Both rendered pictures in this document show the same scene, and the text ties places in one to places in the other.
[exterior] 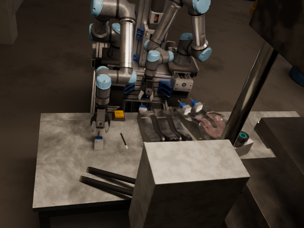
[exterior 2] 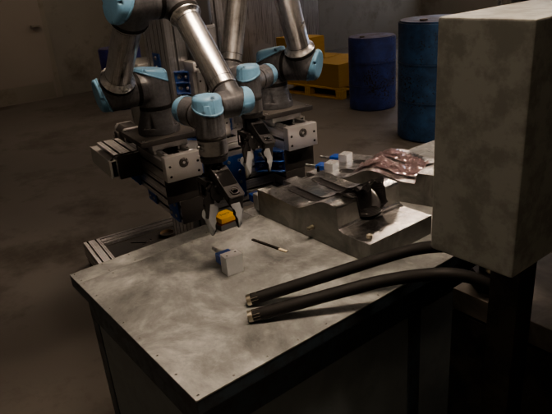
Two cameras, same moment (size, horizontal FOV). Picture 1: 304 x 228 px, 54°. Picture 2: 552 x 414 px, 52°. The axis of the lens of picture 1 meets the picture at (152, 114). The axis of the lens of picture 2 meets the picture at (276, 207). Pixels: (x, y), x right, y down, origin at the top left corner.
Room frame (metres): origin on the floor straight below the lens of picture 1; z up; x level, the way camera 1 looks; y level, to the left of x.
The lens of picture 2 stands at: (-0.14, 0.52, 1.56)
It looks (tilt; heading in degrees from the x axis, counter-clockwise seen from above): 23 degrees down; 344
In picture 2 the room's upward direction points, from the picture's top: 5 degrees counter-clockwise
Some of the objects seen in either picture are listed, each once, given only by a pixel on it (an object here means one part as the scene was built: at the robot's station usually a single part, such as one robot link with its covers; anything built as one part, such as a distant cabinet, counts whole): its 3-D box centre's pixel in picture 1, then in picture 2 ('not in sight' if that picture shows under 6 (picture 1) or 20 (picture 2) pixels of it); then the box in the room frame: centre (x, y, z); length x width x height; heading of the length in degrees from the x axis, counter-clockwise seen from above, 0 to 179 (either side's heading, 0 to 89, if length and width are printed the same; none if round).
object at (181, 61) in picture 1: (182, 56); (273, 94); (2.06, -0.13, 1.09); 0.15 x 0.15 x 0.10
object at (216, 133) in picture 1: (212, 122); (393, 160); (1.58, -0.41, 0.90); 0.26 x 0.18 x 0.08; 38
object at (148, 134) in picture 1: (165, 136); (338, 203); (1.37, -0.12, 0.87); 0.50 x 0.26 x 0.14; 21
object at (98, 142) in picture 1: (98, 139); (223, 256); (1.26, 0.28, 0.83); 0.13 x 0.05 x 0.05; 15
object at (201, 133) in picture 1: (211, 127); (394, 171); (1.58, -0.42, 0.85); 0.50 x 0.26 x 0.11; 38
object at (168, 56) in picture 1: (163, 56); (258, 76); (1.72, 0.01, 1.22); 0.11 x 0.11 x 0.08; 48
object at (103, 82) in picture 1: (103, 86); (208, 117); (1.25, 0.28, 1.23); 0.09 x 0.08 x 0.11; 17
